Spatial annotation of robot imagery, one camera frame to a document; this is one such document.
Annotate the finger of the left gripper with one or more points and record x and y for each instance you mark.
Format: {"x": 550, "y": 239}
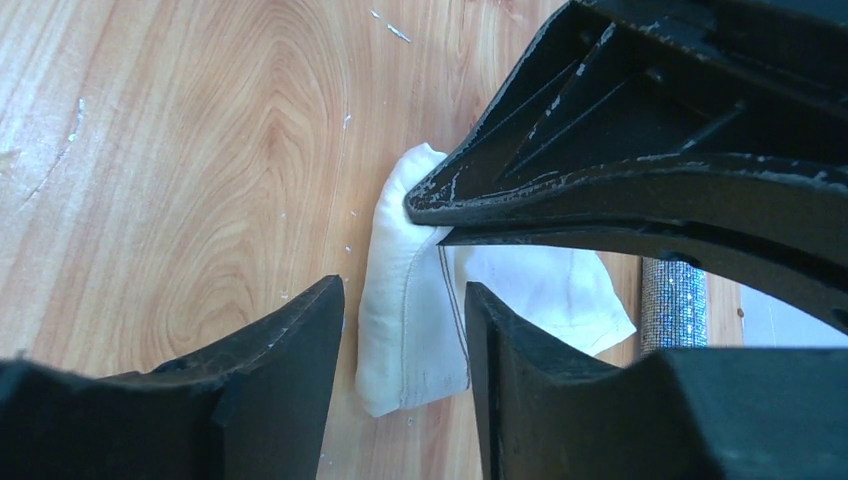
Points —
{"x": 745, "y": 97}
{"x": 804, "y": 280}

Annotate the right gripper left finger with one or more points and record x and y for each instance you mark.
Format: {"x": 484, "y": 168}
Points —
{"x": 252, "y": 405}

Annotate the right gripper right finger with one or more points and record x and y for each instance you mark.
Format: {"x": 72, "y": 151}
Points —
{"x": 545, "y": 410}

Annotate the cream boxer underwear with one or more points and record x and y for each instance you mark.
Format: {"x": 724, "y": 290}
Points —
{"x": 412, "y": 343}

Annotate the rhinestone silver microphone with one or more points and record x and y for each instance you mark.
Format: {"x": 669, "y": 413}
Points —
{"x": 673, "y": 306}

